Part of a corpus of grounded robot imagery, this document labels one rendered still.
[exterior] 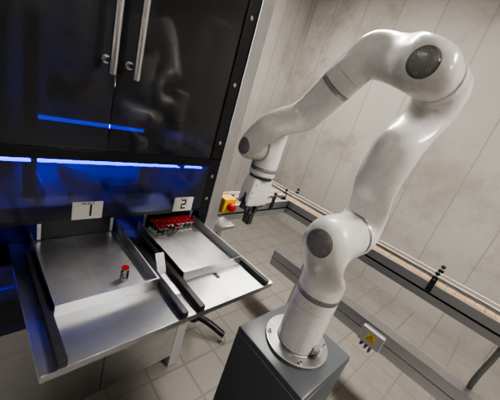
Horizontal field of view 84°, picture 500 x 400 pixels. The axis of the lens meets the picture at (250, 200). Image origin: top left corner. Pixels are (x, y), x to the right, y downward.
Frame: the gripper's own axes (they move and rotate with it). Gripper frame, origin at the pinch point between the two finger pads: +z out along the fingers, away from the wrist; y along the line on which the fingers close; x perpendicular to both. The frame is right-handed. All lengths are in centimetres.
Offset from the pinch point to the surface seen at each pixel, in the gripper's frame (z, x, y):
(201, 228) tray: 21.3, -28.4, -5.5
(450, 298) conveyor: 19, 59, -82
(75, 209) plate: 8, -28, 44
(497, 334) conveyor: 22, 77, -82
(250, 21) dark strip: -61, -29, -4
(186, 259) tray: 22.1, -11.5, 12.3
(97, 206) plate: 7.3, -28.1, 38.3
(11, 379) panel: 71, -28, 59
